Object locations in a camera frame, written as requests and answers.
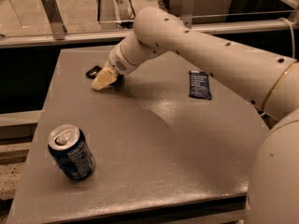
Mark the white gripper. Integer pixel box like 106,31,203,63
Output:
92,45,136,91

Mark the blue soda can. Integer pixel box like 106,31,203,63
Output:
48,124,95,180

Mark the right metal bracket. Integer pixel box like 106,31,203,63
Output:
180,0,195,28

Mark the white cable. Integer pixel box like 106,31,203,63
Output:
278,17,296,60

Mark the left metal bracket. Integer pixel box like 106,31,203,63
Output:
41,0,67,40

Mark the black chocolate rxbar wrapper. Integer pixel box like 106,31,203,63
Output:
85,65,123,86

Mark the horizontal metal rail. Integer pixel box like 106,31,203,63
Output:
0,18,299,49

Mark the blue blueberry rxbar wrapper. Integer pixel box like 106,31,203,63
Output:
189,71,212,100

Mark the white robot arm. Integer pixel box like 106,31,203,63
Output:
93,7,299,224

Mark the metal bracket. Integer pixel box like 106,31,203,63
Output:
41,0,67,40
180,0,195,28

